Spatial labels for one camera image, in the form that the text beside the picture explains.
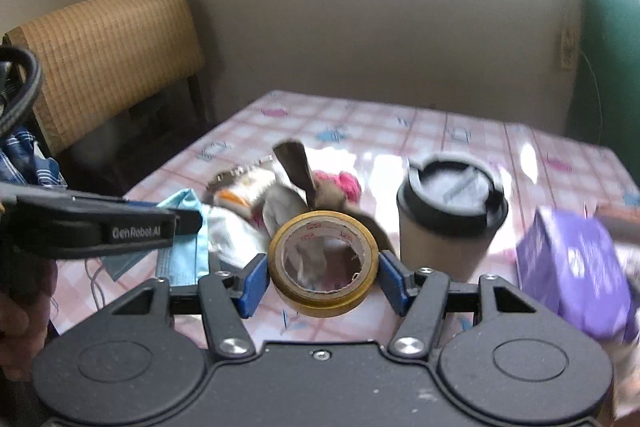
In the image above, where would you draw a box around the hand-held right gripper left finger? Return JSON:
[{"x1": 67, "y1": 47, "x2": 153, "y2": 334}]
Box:
[{"x1": 107, "y1": 252, "x2": 271, "y2": 355}]

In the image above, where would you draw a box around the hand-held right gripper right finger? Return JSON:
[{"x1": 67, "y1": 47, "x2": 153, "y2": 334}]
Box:
[{"x1": 377, "y1": 251, "x2": 543, "y2": 357}]

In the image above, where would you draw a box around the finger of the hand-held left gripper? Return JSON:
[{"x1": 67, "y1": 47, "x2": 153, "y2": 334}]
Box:
[{"x1": 125, "y1": 201, "x2": 203, "y2": 237}]

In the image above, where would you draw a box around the blue face mask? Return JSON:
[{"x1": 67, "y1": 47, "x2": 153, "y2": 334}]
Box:
[{"x1": 85, "y1": 188, "x2": 221, "y2": 308}]

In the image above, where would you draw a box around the white towel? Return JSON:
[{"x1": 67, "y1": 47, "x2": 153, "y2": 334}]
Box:
[{"x1": 206, "y1": 206, "x2": 271, "y2": 274}]

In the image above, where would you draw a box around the white tissue packet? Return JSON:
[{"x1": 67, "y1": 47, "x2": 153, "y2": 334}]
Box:
[{"x1": 215, "y1": 169, "x2": 282, "y2": 215}]

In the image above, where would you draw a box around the yellow adhesive tape roll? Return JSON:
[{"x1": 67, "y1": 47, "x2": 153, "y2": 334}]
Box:
[{"x1": 268, "y1": 210, "x2": 381, "y2": 319}]

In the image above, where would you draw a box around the brown box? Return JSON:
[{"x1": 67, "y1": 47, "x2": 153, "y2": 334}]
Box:
[{"x1": 594, "y1": 201, "x2": 640, "y2": 240}]

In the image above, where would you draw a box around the brown furry soft toy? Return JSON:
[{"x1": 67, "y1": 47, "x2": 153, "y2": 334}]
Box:
[{"x1": 261, "y1": 139, "x2": 401, "y2": 260}]

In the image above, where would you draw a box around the paper cup with black lid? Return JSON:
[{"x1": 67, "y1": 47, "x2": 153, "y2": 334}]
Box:
[{"x1": 396, "y1": 152, "x2": 510, "y2": 283}]

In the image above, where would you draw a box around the blue checked cloth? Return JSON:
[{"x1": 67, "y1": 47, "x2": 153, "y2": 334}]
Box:
[{"x1": 0, "y1": 124, "x2": 67, "y2": 188}]

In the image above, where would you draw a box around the dark wooden chair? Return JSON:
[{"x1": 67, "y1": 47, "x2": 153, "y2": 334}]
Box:
[{"x1": 60, "y1": 59, "x2": 213, "y2": 198}]

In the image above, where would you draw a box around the pink crumpled cloth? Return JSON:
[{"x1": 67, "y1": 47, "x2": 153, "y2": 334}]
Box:
[{"x1": 312, "y1": 171, "x2": 362, "y2": 204}]

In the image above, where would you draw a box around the woven bamboo chair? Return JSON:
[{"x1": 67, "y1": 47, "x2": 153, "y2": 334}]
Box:
[{"x1": 2, "y1": 0, "x2": 207, "y2": 158}]

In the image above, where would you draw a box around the purple box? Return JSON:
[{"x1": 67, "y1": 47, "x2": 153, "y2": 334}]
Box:
[{"x1": 515, "y1": 207, "x2": 640, "y2": 344}]

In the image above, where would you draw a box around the green door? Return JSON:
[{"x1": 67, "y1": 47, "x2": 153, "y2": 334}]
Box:
[{"x1": 565, "y1": 0, "x2": 640, "y2": 150}]

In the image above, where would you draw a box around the coiled silver cable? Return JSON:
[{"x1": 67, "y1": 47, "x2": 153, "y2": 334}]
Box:
[{"x1": 206, "y1": 164, "x2": 261, "y2": 192}]

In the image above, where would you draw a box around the black cable loop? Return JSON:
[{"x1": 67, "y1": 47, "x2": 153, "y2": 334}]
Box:
[{"x1": 0, "y1": 46, "x2": 45, "y2": 138}]

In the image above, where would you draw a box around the thin white wall cable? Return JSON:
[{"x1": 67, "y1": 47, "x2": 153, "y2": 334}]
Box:
[{"x1": 576, "y1": 46, "x2": 602, "y2": 144}]

